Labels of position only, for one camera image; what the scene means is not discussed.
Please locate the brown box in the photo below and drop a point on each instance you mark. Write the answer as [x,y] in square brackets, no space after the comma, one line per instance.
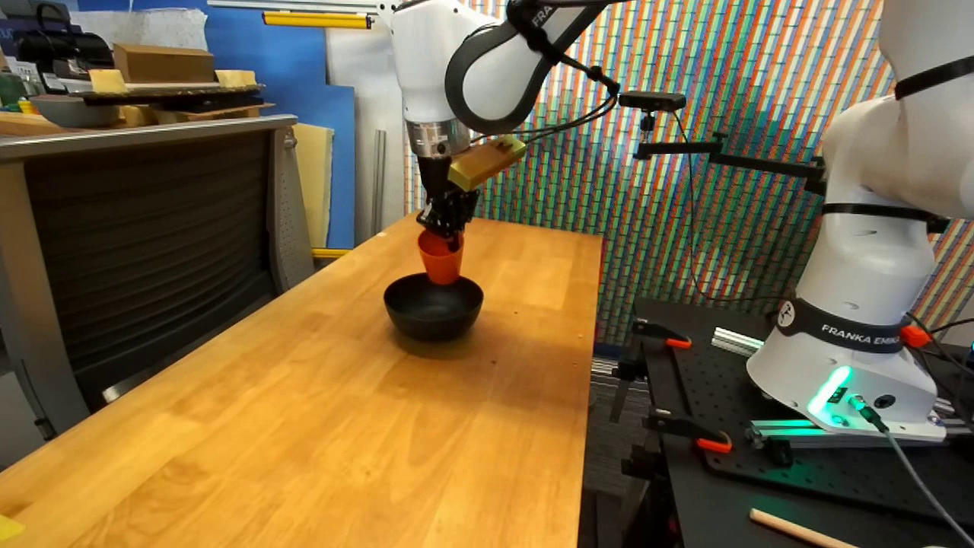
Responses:
[161,62]

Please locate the black external camera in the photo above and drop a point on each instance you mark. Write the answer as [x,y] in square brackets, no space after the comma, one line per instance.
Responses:
[655,100]

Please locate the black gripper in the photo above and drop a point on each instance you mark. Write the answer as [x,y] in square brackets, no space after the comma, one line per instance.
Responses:
[446,190]

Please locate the yellow bar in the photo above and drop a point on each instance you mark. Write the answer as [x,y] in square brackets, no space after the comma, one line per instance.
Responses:
[317,19]

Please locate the short aluminium profile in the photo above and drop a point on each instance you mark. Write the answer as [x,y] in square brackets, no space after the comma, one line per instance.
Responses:
[735,342]

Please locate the grey mesh office chair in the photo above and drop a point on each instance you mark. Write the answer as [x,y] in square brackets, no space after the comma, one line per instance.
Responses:
[140,253]

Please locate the orange plastic cup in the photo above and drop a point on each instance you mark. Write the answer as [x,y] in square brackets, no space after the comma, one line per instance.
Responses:
[442,263]

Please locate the black flat tray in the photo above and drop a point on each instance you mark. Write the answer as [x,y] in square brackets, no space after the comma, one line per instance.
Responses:
[170,98]

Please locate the yellowish wrist camera block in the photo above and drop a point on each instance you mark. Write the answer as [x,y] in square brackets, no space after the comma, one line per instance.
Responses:
[489,161]

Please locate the wooden stick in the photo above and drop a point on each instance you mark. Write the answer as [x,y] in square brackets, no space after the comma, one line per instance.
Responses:
[801,529]

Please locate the beige panel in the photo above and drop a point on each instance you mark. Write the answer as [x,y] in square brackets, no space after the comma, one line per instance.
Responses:
[315,184]

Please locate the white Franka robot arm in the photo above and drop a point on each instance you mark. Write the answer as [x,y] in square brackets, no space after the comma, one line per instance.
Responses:
[871,253]

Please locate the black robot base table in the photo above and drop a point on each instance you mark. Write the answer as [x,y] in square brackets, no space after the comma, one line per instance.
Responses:
[810,489]

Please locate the blue board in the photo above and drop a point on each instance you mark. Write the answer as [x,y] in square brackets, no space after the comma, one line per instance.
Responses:
[276,80]

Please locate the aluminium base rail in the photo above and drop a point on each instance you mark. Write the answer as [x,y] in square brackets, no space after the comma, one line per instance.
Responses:
[915,433]

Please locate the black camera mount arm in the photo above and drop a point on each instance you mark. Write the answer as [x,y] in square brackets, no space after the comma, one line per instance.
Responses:
[731,155]

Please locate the black bowl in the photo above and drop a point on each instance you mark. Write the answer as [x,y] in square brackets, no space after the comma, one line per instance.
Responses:
[430,312]

